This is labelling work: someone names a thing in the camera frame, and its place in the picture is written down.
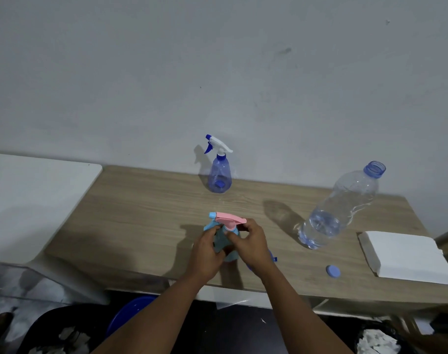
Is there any person's right hand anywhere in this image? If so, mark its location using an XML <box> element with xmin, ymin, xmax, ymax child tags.
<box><xmin>226</xmin><ymin>218</ymin><xmax>279</xmax><ymax>280</ymax></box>

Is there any blue spray bottle white trigger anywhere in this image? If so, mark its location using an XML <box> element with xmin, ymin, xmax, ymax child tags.
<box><xmin>204</xmin><ymin>134</ymin><xmax>234</xmax><ymax>194</ymax></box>

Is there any clear plastic water bottle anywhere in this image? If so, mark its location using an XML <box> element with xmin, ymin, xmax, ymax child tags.
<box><xmin>297</xmin><ymin>161</ymin><xmax>386</xmax><ymax>250</ymax></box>

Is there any white side table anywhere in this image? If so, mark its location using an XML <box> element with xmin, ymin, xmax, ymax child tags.
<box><xmin>0</xmin><ymin>152</ymin><xmax>111</xmax><ymax>306</ymax></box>

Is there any person's left forearm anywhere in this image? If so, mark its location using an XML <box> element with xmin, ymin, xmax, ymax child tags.
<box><xmin>91</xmin><ymin>272</ymin><xmax>211</xmax><ymax>354</ymax></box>

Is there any teal spray bottle pink trigger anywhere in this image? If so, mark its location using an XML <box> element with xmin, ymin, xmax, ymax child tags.
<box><xmin>203</xmin><ymin>212</ymin><xmax>248</xmax><ymax>263</ymax></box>

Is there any person's right forearm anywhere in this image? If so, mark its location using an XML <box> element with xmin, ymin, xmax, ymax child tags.
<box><xmin>258</xmin><ymin>263</ymin><xmax>354</xmax><ymax>354</ymax></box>

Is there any white napkin stack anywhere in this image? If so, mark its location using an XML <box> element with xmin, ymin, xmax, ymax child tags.
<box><xmin>358</xmin><ymin>231</ymin><xmax>448</xmax><ymax>286</ymax></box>

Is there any black bag with white paper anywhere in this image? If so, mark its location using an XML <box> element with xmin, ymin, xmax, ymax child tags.
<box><xmin>353</xmin><ymin>320</ymin><xmax>411</xmax><ymax>354</ymax></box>

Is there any person's left hand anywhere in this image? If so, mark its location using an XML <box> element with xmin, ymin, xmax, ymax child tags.
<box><xmin>184</xmin><ymin>225</ymin><xmax>227</xmax><ymax>285</ymax></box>

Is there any blue plastic funnel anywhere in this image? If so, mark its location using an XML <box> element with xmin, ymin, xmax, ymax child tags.
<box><xmin>246</xmin><ymin>250</ymin><xmax>278</xmax><ymax>272</ymax></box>

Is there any black trash bag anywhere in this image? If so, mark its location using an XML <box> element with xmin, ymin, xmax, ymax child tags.
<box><xmin>17</xmin><ymin>303</ymin><xmax>116</xmax><ymax>354</ymax></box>

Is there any blue plastic bucket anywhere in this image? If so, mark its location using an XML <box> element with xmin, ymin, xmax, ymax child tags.
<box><xmin>106</xmin><ymin>295</ymin><xmax>159</xmax><ymax>338</ymax></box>

